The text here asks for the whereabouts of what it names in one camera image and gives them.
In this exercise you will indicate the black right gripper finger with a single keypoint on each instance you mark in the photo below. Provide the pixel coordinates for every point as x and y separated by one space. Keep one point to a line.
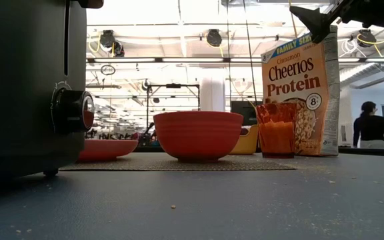
315 18

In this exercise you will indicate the Cheerios cereal box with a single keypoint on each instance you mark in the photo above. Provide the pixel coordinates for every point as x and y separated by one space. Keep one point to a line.
295 73

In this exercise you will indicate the person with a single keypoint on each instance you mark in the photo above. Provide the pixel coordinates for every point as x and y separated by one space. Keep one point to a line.
372 128

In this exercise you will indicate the black monitor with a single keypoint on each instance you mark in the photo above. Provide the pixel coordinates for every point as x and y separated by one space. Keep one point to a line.
243 111

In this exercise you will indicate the red translucent tumbler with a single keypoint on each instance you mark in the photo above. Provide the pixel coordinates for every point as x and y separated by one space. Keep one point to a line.
276 136

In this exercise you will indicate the horizontal ceiling light strip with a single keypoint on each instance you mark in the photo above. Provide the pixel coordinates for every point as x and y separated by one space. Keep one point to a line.
192 60

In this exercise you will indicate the orange plastic bin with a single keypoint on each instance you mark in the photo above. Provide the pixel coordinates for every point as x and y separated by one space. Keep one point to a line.
250 143

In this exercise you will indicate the coral red bowl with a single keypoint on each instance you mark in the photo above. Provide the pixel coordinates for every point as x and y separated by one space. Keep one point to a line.
197 133

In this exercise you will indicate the grey woven placemat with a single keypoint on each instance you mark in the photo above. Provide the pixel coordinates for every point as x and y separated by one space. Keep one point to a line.
145 165

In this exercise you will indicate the pink plate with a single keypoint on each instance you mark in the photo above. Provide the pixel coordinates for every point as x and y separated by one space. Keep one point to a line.
108 150

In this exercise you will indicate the black two-slot toaster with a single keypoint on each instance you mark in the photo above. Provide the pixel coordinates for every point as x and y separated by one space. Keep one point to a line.
18 83

